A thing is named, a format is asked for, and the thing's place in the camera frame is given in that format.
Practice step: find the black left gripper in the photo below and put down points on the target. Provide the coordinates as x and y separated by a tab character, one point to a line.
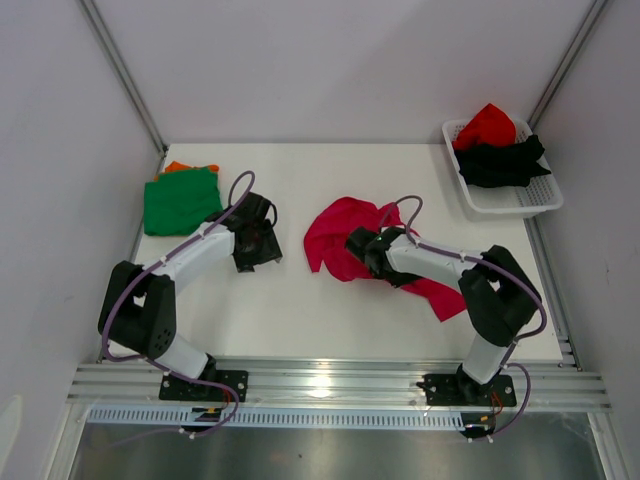
269	252

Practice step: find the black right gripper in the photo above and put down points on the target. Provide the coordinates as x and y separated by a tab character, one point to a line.
357	241

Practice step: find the pink t shirt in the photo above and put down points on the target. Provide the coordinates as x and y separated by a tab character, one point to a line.
325	246

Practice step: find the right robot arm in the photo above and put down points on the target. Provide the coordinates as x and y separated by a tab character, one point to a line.
499	297

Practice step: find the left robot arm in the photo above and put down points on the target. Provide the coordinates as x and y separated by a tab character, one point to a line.
138	319

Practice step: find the green folded t shirt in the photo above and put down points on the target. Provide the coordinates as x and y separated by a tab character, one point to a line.
175	204

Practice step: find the orange folded t shirt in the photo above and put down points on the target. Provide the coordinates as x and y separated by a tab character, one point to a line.
176	166

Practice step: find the black t shirt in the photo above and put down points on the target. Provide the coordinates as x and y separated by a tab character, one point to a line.
494	167

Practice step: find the red t shirt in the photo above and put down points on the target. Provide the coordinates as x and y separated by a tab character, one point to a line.
490	126

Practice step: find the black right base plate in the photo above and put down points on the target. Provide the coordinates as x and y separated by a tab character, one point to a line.
455	390

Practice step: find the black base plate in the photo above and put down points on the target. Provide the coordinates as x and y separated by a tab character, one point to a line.
173	388
455	390

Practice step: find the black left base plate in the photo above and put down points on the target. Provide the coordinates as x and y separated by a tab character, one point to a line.
173	388

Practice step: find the white slotted cable duct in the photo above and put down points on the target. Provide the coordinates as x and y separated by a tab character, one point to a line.
279	418

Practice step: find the aluminium front rail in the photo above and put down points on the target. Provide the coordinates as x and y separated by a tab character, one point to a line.
339	384

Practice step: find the right aluminium corner post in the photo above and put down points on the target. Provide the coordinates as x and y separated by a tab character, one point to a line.
574	49

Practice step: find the aluminium corner post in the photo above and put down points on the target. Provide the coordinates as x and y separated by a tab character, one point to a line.
119	67
574	49

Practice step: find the left aluminium corner post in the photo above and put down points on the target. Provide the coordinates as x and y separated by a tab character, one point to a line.
119	67

